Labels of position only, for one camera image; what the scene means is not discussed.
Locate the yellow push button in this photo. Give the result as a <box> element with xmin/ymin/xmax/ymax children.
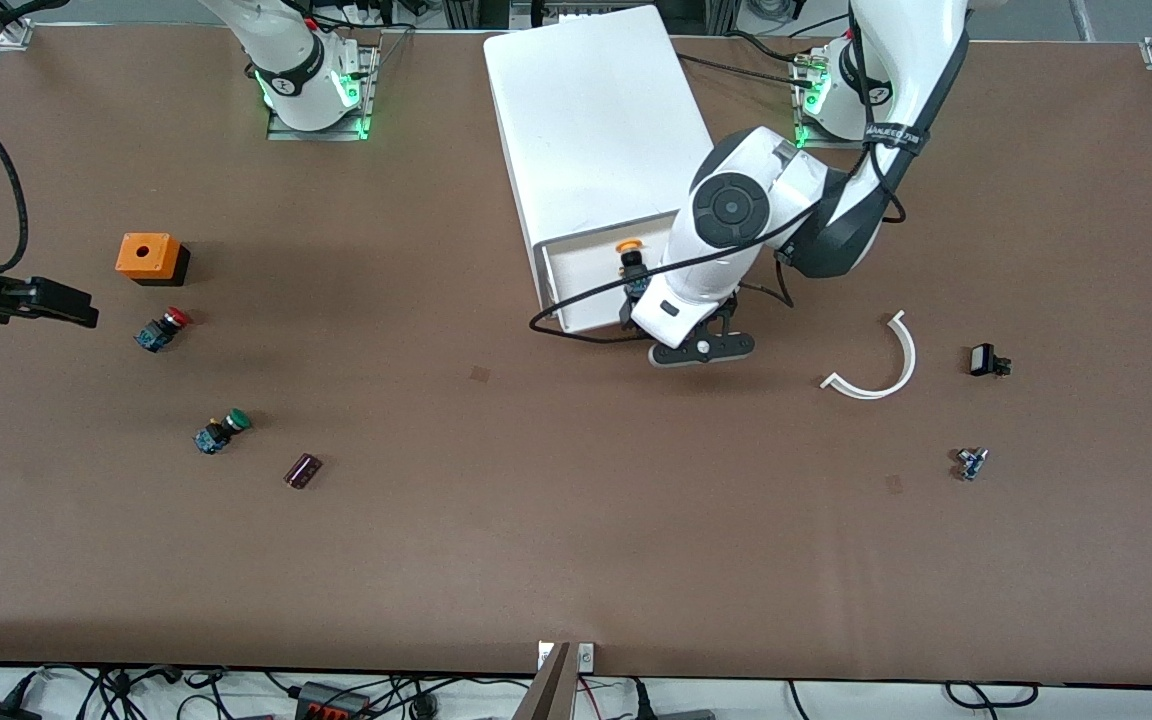
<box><xmin>614</xmin><ymin>238</ymin><xmax>650</xmax><ymax>300</ymax></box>

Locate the white drawer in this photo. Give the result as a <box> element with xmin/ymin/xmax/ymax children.
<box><xmin>534</xmin><ymin>226</ymin><xmax>683</xmax><ymax>335</ymax></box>

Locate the red push button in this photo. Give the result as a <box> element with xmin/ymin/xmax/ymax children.
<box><xmin>133</xmin><ymin>307</ymin><xmax>192</xmax><ymax>353</ymax></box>

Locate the white drawer cabinet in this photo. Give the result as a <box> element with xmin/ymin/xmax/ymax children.
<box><xmin>483</xmin><ymin>4</ymin><xmax>719</xmax><ymax>306</ymax></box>

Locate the green push button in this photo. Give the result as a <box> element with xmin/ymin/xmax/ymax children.
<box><xmin>194</xmin><ymin>408</ymin><xmax>253</xmax><ymax>456</ymax></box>

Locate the white curved plastic strip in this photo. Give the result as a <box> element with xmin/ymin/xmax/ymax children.
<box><xmin>820</xmin><ymin>310</ymin><xmax>917</xmax><ymax>401</ymax></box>

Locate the aluminium corner profile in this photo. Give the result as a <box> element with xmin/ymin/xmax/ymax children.
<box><xmin>0</xmin><ymin>0</ymin><xmax>34</xmax><ymax>49</ymax></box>

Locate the grey metal beam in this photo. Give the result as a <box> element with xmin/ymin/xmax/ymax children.
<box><xmin>514</xmin><ymin>643</ymin><xmax>573</xmax><ymax>720</ymax></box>

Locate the black power strip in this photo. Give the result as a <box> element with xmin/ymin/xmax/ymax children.
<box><xmin>294</xmin><ymin>681</ymin><xmax>373</xmax><ymax>720</ymax></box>

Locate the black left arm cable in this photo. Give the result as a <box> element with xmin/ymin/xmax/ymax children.
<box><xmin>528</xmin><ymin>215</ymin><xmax>909</xmax><ymax>345</ymax></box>

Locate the orange button enclosure box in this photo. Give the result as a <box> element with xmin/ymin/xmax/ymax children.
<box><xmin>115</xmin><ymin>233</ymin><xmax>191</xmax><ymax>288</ymax></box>

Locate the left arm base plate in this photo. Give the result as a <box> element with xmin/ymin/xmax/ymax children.
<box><xmin>793</xmin><ymin>48</ymin><xmax>872</xmax><ymax>152</ymax></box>

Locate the black cable behind cabinet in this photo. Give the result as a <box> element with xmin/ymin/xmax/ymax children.
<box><xmin>676</xmin><ymin>50</ymin><xmax>819</xmax><ymax>93</ymax></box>

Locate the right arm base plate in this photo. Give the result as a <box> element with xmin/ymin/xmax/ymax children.
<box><xmin>267</xmin><ymin>45</ymin><xmax>379</xmax><ymax>142</ymax></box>

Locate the small metal bracket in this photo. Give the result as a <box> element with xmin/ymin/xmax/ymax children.
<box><xmin>537</xmin><ymin>642</ymin><xmax>596</xmax><ymax>672</ymax></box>

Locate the black looped floor cable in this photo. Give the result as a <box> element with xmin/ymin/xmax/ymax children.
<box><xmin>943</xmin><ymin>681</ymin><xmax>1041</xmax><ymax>712</ymax></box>

